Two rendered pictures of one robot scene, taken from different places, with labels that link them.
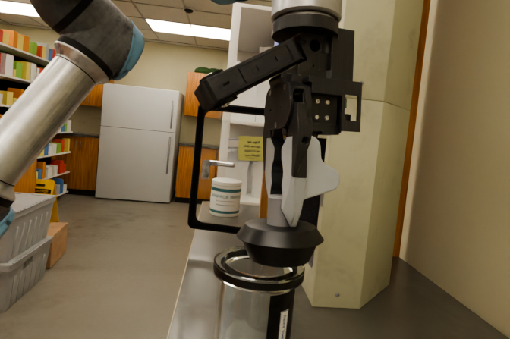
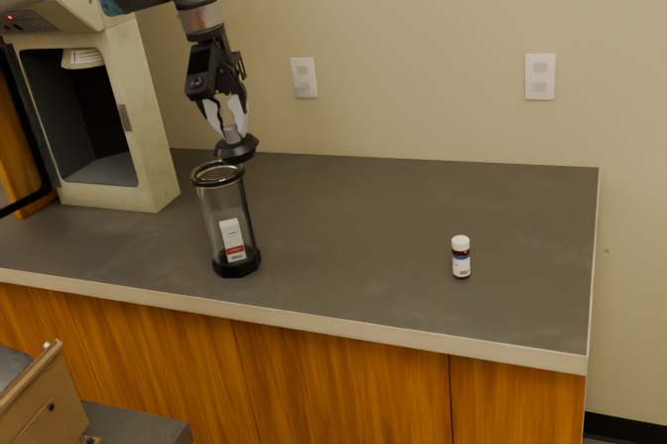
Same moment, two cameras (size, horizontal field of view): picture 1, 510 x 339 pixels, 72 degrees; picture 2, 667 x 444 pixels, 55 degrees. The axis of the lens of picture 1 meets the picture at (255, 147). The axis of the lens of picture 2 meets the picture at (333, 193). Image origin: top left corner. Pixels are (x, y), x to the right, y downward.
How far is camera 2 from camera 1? 1.01 m
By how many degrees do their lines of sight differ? 61
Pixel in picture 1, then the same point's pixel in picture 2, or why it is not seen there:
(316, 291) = (154, 200)
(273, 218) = (235, 138)
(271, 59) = (213, 59)
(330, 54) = (221, 40)
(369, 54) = not seen: outside the picture
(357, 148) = (135, 68)
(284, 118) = (227, 86)
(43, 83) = not seen: outside the picture
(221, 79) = (209, 82)
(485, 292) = not seen: hidden behind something
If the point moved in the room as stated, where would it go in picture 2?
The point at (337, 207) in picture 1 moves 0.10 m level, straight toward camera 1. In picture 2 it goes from (141, 125) to (165, 131)
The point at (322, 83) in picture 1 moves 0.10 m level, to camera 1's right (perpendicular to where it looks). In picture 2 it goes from (233, 61) to (263, 46)
